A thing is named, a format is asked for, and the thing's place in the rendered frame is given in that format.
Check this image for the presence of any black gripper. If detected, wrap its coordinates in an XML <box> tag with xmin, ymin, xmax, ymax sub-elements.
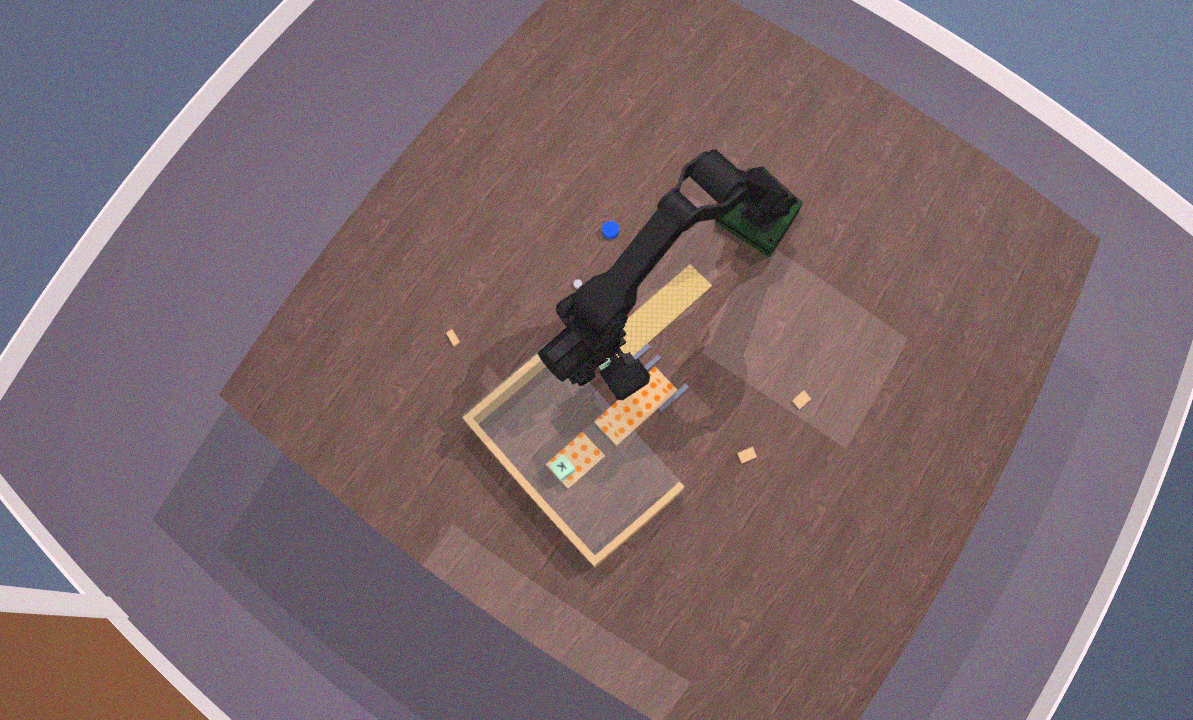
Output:
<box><xmin>556</xmin><ymin>291</ymin><xmax>650</xmax><ymax>401</ymax></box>

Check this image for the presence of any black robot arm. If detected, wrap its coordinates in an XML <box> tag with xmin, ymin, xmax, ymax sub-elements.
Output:
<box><xmin>537</xmin><ymin>149</ymin><xmax>797</xmax><ymax>386</ymax></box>

